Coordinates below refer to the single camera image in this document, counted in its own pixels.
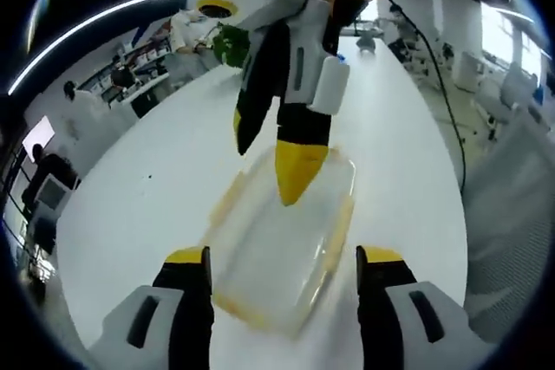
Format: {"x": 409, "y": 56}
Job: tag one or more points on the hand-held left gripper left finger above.
{"x": 182, "y": 313}

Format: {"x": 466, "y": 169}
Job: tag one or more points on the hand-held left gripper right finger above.
{"x": 381, "y": 313}

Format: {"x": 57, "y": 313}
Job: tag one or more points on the clear plastic tray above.
{"x": 243, "y": 196}

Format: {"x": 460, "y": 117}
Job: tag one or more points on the clear plastic buckle container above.
{"x": 282, "y": 274}

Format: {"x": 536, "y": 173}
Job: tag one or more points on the blue tissue packet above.
{"x": 341, "y": 58}

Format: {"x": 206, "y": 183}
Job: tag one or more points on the green potted plant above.
{"x": 232, "y": 45}

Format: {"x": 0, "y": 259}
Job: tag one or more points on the black office chair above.
{"x": 366, "y": 40}

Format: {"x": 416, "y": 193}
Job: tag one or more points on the white counter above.
{"x": 145, "y": 95}

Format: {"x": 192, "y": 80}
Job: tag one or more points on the grey mesh chair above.
{"x": 507, "y": 222}

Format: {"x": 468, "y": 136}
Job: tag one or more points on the white cabinet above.
{"x": 469, "y": 71}

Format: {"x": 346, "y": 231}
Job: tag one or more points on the long curved ceiling light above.
{"x": 65, "y": 45}

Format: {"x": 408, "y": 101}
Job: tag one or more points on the wall shelf with boxes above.
{"x": 143, "y": 56}

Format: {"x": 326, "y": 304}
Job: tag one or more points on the bright wall monitor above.
{"x": 39, "y": 131}

